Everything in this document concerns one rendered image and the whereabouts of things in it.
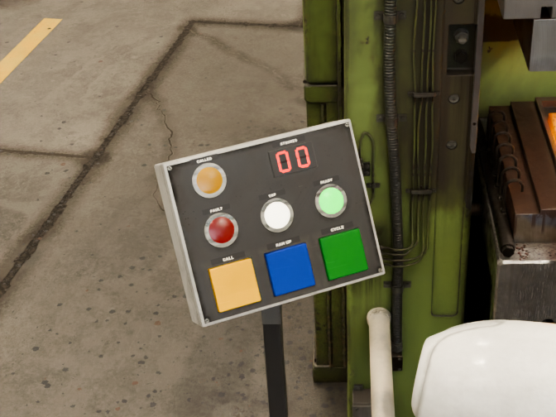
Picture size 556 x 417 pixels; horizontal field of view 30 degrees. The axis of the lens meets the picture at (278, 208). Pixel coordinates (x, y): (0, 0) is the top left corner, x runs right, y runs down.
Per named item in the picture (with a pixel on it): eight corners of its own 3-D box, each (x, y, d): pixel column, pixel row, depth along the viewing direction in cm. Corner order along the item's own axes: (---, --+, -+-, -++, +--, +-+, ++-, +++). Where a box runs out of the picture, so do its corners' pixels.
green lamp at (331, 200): (344, 216, 178) (344, 194, 176) (317, 216, 178) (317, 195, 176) (344, 206, 181) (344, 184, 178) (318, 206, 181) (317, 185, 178)
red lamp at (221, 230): (235, 246, 172) (233, 224, 170) (207, 246, 173) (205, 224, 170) (237, 235, 175) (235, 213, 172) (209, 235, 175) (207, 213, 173)
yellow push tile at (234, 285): (262, 300, 174) (250, 257, 173) (220, 313, 172) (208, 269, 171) (259, 299, 176) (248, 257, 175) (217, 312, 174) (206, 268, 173)
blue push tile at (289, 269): (316, 285, 177) (306, 242, 176) (275, 296, 175) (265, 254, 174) (312, 284, 179) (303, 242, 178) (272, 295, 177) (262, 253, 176)
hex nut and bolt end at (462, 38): (468, 68, 191) (471, 33, 187) (453, 68, 191) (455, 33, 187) (467, 61, 193) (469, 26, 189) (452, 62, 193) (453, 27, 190)
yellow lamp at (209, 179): (223, 196, 172) (221, 174, 169) (195, 196, 172) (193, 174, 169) (225, 186, 174) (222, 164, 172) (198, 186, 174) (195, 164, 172)
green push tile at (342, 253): (369, 270, 180) (359, 227, 179) (330, 281, 178) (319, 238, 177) (365, 269, 181) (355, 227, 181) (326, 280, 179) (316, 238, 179)
